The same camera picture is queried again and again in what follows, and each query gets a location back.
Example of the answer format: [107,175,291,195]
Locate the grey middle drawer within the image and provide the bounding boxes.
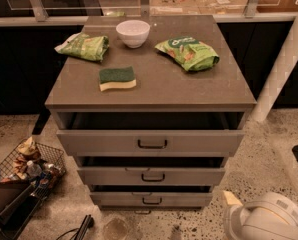
[78,157,225,186]

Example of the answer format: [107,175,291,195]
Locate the white diagonal post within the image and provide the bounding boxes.
[251,14,298,122]

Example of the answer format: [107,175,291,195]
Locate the grey drawer cabinet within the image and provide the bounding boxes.
[44,14,258,212]

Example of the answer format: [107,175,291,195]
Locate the plastic water bottle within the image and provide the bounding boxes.
[27,160,42,178]

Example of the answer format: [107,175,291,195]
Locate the black stand foot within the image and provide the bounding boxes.
[73,215,94,240]

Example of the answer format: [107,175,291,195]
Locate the grey bottom drawer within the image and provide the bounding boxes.
[90,186,212,209]

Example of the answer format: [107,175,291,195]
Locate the wire basket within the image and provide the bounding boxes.
[0,137,66,199]

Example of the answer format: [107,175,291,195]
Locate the green chip bag right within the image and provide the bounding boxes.
[155,36,220,72]

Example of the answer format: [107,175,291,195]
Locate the crumpled snack bags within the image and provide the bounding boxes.
[13,137,41,179]

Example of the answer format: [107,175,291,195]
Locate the green yellow sponge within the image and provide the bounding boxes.
[99,67,136,91]

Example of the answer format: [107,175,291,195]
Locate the dark bin lower left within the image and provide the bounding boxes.
[0,180,33,240]

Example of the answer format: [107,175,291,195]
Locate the grey top drawer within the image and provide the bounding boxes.
[57,112,243,157]

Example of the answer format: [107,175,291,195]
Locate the grey drawer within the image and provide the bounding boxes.
[78,157,225,186]
[57,112,243,157]
[90,186,212,209]

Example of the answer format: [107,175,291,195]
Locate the metal railing frame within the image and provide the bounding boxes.
[0,0,298,26]

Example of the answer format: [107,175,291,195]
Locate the white ceramic bowl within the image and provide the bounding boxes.
[116,20,150,48]

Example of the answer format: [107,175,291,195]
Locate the green snack bag left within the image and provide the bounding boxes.
[54,32,109,62]

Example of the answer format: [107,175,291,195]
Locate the cardboard box centre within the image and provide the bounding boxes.
[149,0,200,15]

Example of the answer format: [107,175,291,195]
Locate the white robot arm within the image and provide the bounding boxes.
[223,191,298,240]

